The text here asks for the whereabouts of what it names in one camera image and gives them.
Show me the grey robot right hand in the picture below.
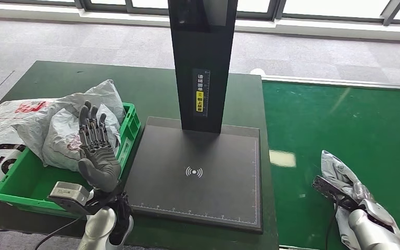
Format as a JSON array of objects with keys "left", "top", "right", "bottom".
[{"left": 352, "top": 182, "right": 377, "bottom": 205}]

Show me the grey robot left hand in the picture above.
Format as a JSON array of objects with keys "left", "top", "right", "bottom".
[{"left": 78, "top": 101, "right": 122, "bottom": 193}]

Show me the white parcel with red print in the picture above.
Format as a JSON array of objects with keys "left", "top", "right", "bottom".
[
  {"left": 320, "top": 150, "right": 373, "bottom": 250},
  {"left": 11, "top": 79, "right": 127, "bottom": 163}
]

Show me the grey plastic parcel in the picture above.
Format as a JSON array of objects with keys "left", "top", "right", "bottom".
[{"left": 42, "top": 103, "right": 121, "bottom": 172}]

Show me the green conveyor belt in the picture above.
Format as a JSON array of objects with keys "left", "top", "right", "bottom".
[{"left": 261, "top": 74, "right": 400, "bottom": 250}]

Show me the black inbound scanner machine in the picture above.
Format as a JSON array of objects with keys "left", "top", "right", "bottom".
[{"left": 126, "top": 0, "right": 264, "bottom": 233}]

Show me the green plastic crate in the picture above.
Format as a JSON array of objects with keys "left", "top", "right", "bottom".
[{"left": 0, "top": 102, "right": 141, "bottom": 219}]

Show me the yellow and black label sticker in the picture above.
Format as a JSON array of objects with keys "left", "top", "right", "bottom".
[{"left": 192, "top": 69, "right": 210, "bottom": 118}]

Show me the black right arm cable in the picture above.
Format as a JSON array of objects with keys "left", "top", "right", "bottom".
[{"left": 324, "top": 198, "right": 341, "bottom": 250}]

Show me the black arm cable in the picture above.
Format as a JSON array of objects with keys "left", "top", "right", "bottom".
[
  {"left": 33, "top": 215, "right": 85, "bottom": 250},
  {"left": 324, "top": 198, "right": 341, "bottom": 250}
]

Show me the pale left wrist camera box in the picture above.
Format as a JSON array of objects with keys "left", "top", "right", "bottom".
[{"left": 47, "top": 181, "right": 91, "bottom": 215}]

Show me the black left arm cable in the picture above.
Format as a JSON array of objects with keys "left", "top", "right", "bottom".
[{"left": 33, "top": 215, "right": 85, "bottom": 250}]

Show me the dark window frame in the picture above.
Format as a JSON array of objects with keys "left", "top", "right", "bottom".
[{"left": 0, "top": 0, "right": 400, "bottom": 26}]

